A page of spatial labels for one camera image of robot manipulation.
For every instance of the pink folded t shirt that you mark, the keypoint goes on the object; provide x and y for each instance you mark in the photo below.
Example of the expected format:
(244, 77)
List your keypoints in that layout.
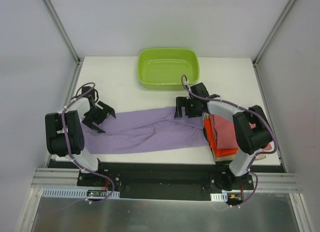
(224, 133)

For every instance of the green plastic basin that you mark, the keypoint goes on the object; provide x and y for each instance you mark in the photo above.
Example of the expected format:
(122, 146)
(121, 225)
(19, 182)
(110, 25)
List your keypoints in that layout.
(162, 68)

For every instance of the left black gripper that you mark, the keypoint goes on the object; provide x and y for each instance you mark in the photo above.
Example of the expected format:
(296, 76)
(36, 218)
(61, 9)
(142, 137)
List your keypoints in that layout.
(99, 114)

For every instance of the right aluminium frame post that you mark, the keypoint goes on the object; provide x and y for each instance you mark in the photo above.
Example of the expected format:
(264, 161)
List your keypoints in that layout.
(280, 20)

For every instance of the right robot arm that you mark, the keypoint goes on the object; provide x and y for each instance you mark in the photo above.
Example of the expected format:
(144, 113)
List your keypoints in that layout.
(251, 127)

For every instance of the aluminium frame post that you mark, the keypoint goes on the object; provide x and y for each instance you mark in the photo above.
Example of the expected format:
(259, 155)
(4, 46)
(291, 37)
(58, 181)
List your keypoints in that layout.
(61, 30)
(280, 20)

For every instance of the left aluminium frame post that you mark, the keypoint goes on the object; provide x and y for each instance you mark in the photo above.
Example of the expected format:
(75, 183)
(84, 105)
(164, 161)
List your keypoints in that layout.
(61, 30)

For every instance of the purple t shirt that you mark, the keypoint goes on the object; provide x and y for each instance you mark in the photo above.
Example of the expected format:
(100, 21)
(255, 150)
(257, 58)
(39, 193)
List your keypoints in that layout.
(145, 131)

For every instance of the controller board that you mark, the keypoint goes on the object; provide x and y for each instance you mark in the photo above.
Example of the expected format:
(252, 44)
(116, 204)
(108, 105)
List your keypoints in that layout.
(79, 194)
(224, 201)

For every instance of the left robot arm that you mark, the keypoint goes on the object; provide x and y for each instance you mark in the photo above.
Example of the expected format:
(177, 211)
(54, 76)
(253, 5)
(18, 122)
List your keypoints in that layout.
(64, 132)

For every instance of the dark green folded t shirt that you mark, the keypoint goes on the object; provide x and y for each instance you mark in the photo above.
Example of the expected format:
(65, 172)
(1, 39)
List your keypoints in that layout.
(222, 163)

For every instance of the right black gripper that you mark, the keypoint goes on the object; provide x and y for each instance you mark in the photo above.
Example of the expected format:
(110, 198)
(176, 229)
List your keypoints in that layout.
(186, 107)

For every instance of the beige folded t shirt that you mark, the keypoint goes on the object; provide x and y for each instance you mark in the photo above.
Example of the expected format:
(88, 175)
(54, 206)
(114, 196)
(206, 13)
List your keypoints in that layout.
(220, 134)

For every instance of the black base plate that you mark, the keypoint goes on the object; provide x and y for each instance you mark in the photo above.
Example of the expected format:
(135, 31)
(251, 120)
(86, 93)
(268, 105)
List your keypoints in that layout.
(190, 182)

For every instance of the right controller board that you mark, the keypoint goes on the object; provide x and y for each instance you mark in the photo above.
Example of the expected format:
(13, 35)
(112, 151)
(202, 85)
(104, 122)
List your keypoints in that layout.
(224, 201)

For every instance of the left controller board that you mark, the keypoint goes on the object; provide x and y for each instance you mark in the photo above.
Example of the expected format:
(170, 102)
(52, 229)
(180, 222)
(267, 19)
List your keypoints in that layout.
(79, 194)

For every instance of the orange folded t shirt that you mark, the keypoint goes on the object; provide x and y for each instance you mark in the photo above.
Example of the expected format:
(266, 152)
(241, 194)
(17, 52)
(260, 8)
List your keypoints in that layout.
(208, 126)

